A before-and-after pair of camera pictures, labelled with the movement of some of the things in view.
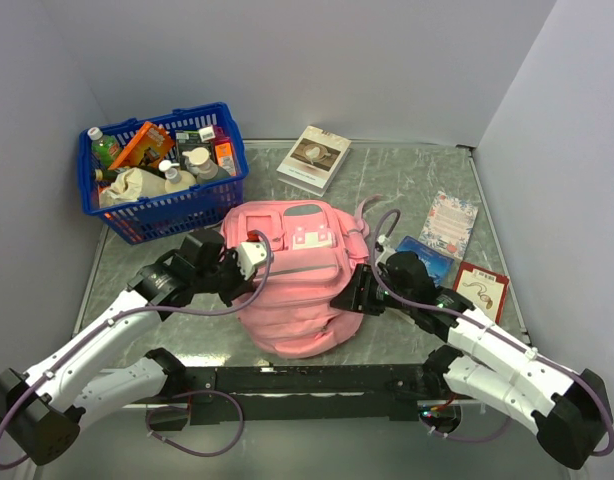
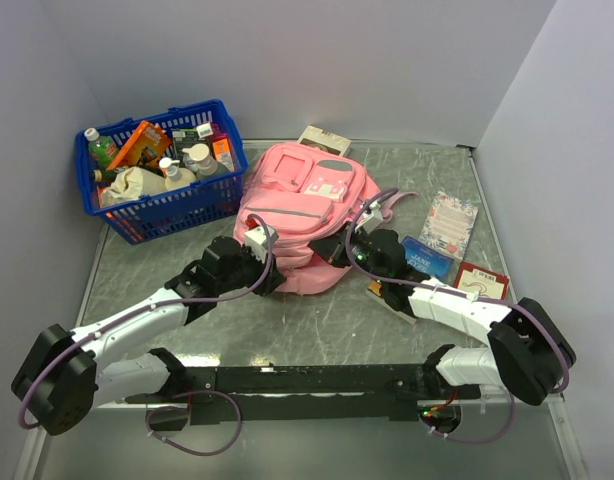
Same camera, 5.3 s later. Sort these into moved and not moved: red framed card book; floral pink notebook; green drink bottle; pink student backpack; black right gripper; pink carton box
Moved: pink student backpack; black right gripper
Not moved: green drink bottle; red framed card book; pink carton box; floral pink notebook
